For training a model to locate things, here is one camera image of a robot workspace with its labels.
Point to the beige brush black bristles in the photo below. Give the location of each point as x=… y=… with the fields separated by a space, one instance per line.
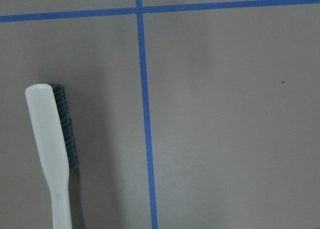
x=51 y=123

